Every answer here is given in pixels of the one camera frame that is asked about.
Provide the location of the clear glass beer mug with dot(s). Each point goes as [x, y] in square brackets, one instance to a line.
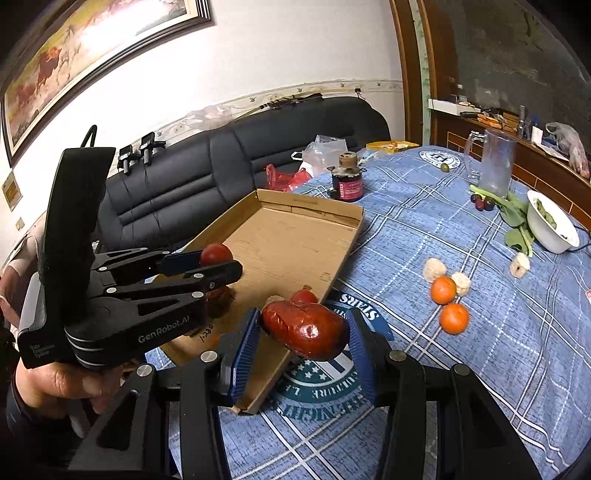
[496, 164]

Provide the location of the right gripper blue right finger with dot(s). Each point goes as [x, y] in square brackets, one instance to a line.
[370, 351]

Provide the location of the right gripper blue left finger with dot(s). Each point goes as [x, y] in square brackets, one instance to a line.
[237, 349]

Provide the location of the clear plastic bag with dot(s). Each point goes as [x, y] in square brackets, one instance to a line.
[321, 154]

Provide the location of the white ceramic bowl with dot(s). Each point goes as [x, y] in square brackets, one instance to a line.
[550, 225]

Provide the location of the person's left hand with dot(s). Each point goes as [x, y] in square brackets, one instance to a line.
[49, 388]

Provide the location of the red tomato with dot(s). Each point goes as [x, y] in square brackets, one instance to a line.
[214, 254]
[304, 296]

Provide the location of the dark red grapes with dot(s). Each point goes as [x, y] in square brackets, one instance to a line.
[481, 203]

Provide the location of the pink plastic bag on cabinet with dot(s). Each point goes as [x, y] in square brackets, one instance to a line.
[570, 144]

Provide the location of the red plastic bag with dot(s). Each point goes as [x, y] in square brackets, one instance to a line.
[285, 182]

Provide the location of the green leafy vegetable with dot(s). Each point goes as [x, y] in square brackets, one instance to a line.
[513, 212]

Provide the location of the blue plaid tablecloth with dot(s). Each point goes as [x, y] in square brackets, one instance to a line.
[528, 339]

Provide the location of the beige cob piece near greens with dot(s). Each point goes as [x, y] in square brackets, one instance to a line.
[520, 265]

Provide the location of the yellow snack packet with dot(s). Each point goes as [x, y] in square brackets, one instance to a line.
[391, 146]

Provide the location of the dark red jujube date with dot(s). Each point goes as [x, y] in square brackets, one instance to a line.
[310, 330]

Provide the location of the brown cardboard tray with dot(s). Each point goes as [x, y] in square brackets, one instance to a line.
[284, 241]

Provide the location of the dark jar with lid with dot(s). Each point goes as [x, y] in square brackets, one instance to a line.
[347, 178]

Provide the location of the black leather sofa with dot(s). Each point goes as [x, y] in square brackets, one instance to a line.
[186, 186]

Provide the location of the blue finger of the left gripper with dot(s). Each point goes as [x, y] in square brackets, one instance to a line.
[125, 267]
[159, 295]

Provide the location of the framed horse painting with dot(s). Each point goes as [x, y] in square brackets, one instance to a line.
[84, 41]

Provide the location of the small orange tangerine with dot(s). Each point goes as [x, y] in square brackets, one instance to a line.
[443, 290]

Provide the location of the black clips on sofa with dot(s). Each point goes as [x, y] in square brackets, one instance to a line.
[130, 155]

